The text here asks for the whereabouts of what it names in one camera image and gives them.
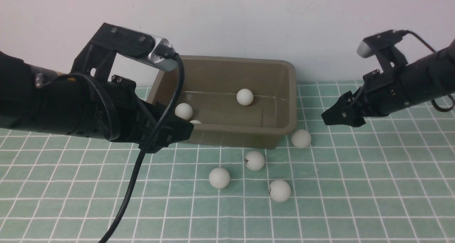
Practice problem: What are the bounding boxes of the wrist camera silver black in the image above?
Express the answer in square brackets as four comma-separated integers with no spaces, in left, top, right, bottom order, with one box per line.
[357,30,408,72]
[70,23,178,82]

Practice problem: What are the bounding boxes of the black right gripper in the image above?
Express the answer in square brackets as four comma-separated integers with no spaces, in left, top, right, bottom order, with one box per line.
[322,70,391,128]

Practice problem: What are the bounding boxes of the black left camera cable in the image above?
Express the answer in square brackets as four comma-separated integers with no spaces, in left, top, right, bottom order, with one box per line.
[53,51,185,243]

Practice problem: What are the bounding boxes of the olive green plastic bin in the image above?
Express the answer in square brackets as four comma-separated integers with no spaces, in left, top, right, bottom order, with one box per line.
[146,55,298,149]

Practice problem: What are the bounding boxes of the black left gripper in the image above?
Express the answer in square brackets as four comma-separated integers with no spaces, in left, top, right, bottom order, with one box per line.
[89,75,194,154]

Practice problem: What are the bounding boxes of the green checked tablecloth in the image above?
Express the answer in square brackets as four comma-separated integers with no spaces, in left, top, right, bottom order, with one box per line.
[0,81,455,243]

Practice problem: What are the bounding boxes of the white ping-pong ball logo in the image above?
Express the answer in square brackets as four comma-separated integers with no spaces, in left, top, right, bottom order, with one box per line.
[244,151,266,171]

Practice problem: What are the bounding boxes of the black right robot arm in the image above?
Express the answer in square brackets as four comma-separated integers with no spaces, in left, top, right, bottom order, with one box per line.
[321,43,455,128]

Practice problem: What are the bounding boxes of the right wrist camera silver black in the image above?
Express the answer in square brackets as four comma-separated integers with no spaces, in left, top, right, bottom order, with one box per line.
[357,30,408,72]

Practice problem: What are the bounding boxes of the white ping-pong ball corner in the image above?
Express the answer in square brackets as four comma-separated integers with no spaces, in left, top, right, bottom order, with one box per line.
[291,129,312,149]

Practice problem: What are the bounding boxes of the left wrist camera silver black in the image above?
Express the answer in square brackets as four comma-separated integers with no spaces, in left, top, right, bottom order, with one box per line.
[70,23,178,82]

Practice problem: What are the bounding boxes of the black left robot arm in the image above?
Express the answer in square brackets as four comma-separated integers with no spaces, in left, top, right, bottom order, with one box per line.
[0,53,166,146]

